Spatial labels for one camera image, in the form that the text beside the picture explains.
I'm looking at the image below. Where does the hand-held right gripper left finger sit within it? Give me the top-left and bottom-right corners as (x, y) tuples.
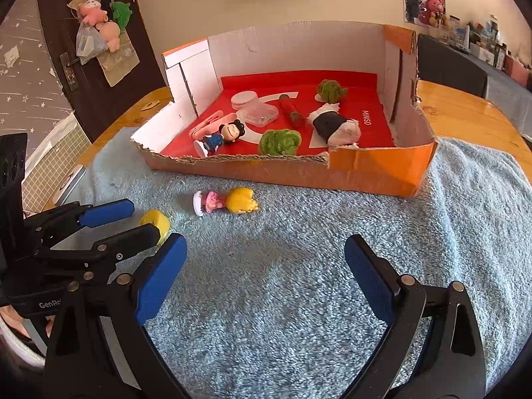
(44, 233), (192, 399)

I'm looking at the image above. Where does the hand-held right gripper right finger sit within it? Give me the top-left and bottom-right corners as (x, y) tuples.
(344, 234), (487, 399)

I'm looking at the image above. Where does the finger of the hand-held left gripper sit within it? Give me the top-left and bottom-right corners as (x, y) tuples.
(25, 200), (134, 237)
(42, 223), (162, 277)

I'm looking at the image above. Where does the yellow bottle cap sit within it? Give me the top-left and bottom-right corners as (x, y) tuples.
(138, 209), (171, 247)

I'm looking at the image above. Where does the orange cardboard box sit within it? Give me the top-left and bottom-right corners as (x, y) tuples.
(130, 23), (439, 198)

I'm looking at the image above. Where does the blonde toy figurine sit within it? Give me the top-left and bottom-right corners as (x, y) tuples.
(194, 187), (259, 217)

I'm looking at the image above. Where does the pink plastic clip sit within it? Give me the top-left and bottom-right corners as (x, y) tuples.
(189, 110), (235, 140)

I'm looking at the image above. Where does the black-haired toy figurine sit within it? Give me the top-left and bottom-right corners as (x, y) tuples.
(194, 119), (247, 159)

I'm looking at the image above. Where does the black and white sushi toy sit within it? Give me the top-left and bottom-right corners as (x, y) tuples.
(308, 103), (360, 147)

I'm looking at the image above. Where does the light green yarn ball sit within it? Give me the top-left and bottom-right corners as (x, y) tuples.
(258, 129), (302, 155)

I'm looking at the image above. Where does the white round jar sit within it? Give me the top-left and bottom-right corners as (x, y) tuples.
(231, 90), (259, 111)

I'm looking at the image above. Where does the brown and red toy stick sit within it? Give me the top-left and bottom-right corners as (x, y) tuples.
(279, 93), (308, 129)

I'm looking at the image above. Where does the clear plastic box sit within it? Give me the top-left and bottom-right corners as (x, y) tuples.
(243, 104), (279, 127)

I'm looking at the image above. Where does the olive green yarn ball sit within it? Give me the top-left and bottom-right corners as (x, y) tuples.
(317, 79), (348, 104)

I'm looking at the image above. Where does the person's left hand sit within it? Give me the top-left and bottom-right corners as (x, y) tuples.
(0, 305), (34, 341)

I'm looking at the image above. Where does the light blue fluffy blanket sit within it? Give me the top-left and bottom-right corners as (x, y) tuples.
(54, 127), (532, 399)

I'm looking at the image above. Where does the clear plastic bag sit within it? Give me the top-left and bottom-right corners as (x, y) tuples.
(75, 25), (109, 65)

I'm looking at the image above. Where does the pale pink plush toy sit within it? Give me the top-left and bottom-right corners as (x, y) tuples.
(95, 21), (122, 53)

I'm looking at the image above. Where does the red mat with white print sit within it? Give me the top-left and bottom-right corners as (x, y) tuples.
(160, 70), (395, 159)

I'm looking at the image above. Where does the green plush toy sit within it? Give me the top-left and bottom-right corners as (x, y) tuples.
(110, 1), (133, 29)

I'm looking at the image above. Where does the pink pig plush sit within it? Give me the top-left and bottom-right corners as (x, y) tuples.
(78, 0), (109, 26)

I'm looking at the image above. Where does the cloth-covered side table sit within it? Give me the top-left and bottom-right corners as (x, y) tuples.
(417, 33), (532, 134)

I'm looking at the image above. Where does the row of bottles and boxes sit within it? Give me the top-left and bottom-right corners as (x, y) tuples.
(441, 12), (532, 88)

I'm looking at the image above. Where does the metal door handle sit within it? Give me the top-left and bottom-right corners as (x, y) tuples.
(59, 52), (81, 92)

